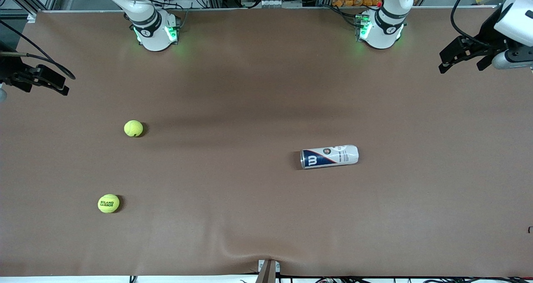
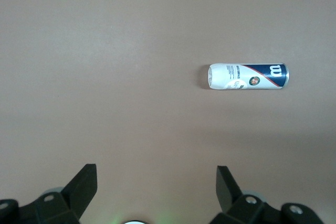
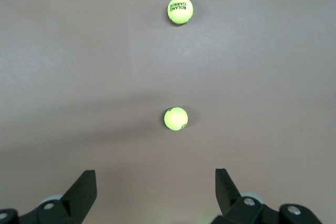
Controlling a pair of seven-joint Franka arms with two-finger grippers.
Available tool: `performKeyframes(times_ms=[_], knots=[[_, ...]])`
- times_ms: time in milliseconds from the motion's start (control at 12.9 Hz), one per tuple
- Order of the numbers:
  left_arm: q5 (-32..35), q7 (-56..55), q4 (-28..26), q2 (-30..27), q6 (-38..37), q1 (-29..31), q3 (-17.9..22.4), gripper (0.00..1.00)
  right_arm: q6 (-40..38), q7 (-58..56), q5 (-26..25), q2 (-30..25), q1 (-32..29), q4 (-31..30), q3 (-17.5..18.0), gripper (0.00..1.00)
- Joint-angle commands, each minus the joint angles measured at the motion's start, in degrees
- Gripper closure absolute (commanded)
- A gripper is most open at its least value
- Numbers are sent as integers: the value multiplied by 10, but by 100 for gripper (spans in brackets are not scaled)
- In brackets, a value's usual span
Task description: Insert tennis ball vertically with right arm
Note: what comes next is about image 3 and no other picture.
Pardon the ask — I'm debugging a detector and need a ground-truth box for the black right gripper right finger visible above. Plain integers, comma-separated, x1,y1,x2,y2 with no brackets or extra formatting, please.
209,168,322,224

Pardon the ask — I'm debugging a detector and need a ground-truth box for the brown table mat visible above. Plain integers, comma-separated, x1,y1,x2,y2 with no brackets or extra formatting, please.
0,0,336,224

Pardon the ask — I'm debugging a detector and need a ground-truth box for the yellow tennis ball small print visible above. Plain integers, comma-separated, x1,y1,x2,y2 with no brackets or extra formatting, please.
163,106,188,131

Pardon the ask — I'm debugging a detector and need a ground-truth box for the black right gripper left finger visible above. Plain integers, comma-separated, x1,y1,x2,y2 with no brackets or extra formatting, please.
0,170,97,224

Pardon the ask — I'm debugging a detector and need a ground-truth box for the yellow tennis ball large print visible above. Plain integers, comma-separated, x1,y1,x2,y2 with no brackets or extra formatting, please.
167,0,194,25

